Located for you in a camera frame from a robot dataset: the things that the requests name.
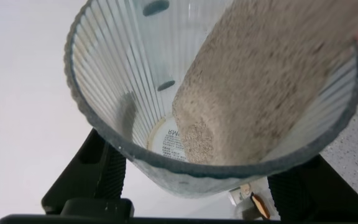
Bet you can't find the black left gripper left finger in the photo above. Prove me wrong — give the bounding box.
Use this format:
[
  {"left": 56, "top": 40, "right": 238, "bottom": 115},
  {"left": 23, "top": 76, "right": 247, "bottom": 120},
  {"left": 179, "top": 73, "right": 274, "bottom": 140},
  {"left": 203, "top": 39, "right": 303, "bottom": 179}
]
[{"left": 41, "top": 128, "right": 135, "bottom": 216}]

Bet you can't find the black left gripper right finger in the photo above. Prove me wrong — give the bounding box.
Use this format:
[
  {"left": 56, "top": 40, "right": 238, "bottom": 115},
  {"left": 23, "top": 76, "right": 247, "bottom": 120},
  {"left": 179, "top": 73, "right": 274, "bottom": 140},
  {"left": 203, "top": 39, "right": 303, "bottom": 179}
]
[{"left": 267, "top": 154, "right": 358, "bottom": 223}]

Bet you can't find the ribbed clear glass cup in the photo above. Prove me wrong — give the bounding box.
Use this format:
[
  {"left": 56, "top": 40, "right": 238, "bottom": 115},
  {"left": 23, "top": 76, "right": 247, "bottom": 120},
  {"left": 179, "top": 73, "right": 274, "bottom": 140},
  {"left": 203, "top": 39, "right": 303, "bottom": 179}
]
[{"left": 63, "top": 0, "right": 358, "bottom": 200}]

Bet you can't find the beige powder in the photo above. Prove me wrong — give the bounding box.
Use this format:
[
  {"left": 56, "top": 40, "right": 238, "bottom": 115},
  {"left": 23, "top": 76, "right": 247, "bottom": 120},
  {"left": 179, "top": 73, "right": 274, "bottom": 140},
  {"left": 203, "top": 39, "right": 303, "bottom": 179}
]
[{"left": 171, "top": 0, "right": 358, "bottom": 166}]

